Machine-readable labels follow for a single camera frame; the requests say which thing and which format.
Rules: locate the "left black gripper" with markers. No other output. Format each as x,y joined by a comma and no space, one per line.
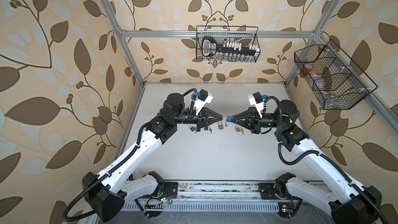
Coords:
207,117

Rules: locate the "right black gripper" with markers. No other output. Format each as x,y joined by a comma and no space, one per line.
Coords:
251,120

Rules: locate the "large brass padlock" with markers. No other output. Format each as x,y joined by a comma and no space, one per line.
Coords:
220,125

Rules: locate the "blue padlock with keys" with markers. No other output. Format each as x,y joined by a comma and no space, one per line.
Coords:
192,128

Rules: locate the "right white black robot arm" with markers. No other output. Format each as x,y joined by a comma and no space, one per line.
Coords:
347,200

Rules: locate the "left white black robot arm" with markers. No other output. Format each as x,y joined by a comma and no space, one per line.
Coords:
106,192

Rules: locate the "black socket tool set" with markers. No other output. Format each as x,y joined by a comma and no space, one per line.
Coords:
210,47

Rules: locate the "red item in basket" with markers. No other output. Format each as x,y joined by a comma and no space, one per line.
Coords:
307,68

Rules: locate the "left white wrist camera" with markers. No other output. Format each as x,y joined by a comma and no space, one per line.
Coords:
202,97

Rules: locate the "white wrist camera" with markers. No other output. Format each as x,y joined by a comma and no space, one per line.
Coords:
202,97
257,100

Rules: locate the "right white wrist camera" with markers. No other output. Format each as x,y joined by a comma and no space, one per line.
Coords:
257,100

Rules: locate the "back black wire basket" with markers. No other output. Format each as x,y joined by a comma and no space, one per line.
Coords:
243,34

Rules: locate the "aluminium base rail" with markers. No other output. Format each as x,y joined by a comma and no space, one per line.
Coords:
234,196

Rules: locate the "side black wire basket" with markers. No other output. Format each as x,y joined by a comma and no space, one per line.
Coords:
337,80

